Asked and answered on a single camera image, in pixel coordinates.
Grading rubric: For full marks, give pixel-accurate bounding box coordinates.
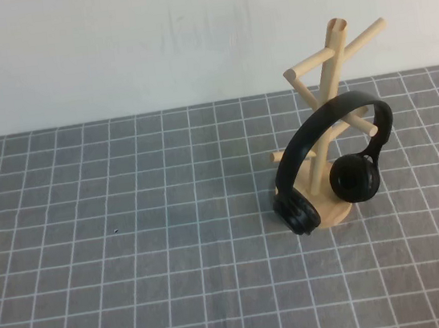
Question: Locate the black over-ear headphones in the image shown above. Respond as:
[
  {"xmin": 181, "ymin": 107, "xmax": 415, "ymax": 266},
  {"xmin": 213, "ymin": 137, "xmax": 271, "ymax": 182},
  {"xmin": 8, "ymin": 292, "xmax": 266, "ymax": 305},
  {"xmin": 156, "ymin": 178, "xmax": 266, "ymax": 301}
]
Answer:
[{"xmin": 258, "ymin": 85, "xmax": 409, "ymax": 241}]

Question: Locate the light wooden peg stand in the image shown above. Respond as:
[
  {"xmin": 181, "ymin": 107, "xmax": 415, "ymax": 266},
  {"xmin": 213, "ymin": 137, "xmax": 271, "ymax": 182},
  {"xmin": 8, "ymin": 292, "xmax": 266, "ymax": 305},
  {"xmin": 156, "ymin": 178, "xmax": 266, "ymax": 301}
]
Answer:
[{"xmin": 252, "ymin": 11, "xmax": 413, "ymax": 238}]

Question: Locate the grey white-grid tablecloth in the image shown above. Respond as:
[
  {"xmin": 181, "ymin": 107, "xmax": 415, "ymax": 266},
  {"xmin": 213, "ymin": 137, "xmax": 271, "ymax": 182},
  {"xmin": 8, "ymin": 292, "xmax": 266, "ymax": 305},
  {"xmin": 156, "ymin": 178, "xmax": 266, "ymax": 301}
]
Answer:
[{"xmin": 0, "ymin": 65, "xmax": 439, "ymax": 328}]

